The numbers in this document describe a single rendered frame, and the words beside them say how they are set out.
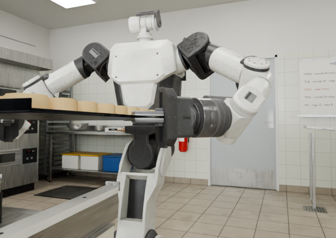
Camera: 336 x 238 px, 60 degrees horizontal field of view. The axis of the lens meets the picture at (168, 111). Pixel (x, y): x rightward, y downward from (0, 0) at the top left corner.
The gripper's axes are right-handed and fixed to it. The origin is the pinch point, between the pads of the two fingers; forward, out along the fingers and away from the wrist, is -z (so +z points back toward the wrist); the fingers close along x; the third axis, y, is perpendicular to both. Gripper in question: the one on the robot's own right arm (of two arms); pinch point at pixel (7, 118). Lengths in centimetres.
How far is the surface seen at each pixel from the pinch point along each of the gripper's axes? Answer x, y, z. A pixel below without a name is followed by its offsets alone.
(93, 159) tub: -59, 123, 406
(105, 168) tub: -73, 138, 388
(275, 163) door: -59, 359, 233
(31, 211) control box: -19.6, 5.2, -19.3
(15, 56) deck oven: 90, 2, 351
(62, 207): -13.5, 8.1, -41.6
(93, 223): -17.7, 13.5, -38.0
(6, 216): -19.5, 0.6, -20.6
